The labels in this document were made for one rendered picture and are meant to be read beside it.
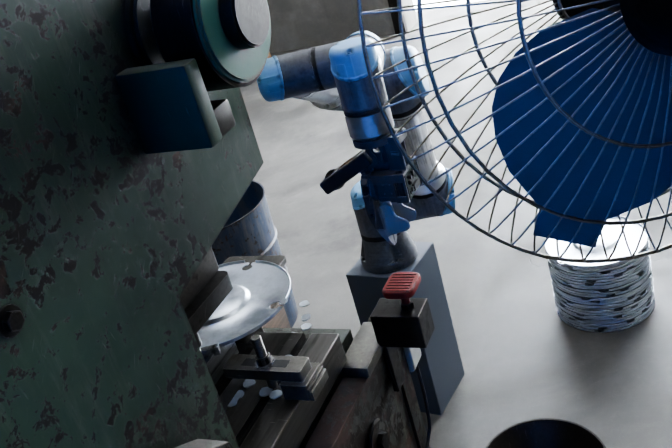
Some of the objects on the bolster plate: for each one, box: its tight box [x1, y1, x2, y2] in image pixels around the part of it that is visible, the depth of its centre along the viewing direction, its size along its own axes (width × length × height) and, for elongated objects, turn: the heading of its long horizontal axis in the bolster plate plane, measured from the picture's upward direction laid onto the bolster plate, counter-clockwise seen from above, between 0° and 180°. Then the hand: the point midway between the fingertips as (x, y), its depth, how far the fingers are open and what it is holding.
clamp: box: [222, 334, 329, 401], centre depth 136 cm, size 6×17×10 cm, turn 96°
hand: (388, 237), depth 144 cm, fingers closed
